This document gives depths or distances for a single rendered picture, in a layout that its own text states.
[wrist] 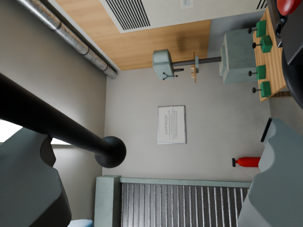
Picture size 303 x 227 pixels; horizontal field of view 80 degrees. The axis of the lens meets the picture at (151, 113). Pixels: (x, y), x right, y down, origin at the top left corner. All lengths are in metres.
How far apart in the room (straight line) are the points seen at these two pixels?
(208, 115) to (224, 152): 0.61
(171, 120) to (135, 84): 0.94
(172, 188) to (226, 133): 1.19
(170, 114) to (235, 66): 1.32
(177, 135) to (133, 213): 1.41
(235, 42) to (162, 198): 2.38
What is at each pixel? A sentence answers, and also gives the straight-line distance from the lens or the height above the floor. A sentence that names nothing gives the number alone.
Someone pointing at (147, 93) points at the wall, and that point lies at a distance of 3.25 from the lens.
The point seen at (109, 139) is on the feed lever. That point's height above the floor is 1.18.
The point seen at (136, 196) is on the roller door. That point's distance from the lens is 3.21.
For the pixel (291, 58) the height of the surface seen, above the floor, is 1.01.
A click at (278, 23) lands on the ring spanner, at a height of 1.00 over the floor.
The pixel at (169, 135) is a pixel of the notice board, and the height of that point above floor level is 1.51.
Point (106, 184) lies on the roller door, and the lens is 3.09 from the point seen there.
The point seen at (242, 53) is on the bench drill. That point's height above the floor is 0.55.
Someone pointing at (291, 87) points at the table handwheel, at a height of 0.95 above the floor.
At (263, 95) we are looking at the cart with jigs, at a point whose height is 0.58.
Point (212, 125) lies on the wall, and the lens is 3.03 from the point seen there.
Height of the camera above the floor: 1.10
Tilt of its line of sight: 13 degrees up
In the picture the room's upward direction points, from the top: 93 degrees counter-clockwise
